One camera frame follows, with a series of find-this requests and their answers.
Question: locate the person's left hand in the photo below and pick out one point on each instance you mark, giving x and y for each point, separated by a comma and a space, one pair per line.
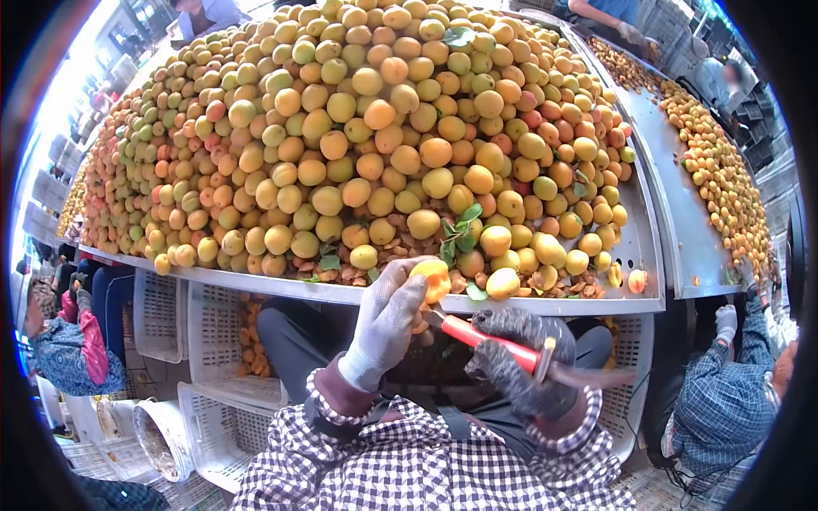
380, 326

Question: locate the person's right hand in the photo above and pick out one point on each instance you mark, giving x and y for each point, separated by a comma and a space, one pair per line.
543, 383

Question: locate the person's left fingers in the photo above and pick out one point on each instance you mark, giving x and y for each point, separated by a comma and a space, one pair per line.
396, 267

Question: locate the person's right thumb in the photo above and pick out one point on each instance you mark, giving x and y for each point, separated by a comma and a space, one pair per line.
502, 364

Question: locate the person's left thumb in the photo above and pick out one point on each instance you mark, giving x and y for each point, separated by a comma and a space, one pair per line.
410, 295

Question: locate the person's right fingers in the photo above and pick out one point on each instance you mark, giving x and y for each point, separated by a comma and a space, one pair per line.
524, 326

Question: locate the cut orange apricot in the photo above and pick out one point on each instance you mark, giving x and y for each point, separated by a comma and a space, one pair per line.
434, 278

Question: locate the yellow apricot half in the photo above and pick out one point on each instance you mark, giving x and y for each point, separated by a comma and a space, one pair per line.
615, 274

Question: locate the single pink apricot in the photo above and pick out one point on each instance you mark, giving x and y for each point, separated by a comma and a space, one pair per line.
637, 281

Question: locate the white plastic crate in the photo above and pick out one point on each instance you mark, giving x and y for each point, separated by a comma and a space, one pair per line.
629, 396
217, 434
156, 313

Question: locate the person's body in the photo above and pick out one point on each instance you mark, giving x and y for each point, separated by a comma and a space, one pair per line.
415, 472

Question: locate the wide metal sorting table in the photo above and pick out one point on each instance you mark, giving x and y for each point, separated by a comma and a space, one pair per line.
639, 243

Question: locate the large pile of apricots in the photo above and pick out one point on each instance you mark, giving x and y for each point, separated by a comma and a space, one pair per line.
358, 128

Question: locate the black wrist band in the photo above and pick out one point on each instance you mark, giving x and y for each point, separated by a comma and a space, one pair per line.
342, 425

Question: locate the narrow metal sorting table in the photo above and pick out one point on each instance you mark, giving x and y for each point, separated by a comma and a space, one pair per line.
664, 191

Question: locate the white crate with apricot halves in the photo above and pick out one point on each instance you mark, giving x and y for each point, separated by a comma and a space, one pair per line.
214, 345

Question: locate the long row of small apricots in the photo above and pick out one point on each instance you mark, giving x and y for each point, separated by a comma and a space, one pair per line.
716, 166

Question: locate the white plastic bucket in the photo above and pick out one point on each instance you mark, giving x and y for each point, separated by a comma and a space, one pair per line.
163, 441

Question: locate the stack of grey crates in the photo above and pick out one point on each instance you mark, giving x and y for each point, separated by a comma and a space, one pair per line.
760, 128

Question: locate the flat white crates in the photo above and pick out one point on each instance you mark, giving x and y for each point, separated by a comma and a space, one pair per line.
108, 457

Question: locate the stack of white crates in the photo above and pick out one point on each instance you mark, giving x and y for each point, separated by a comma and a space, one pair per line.
48, 191

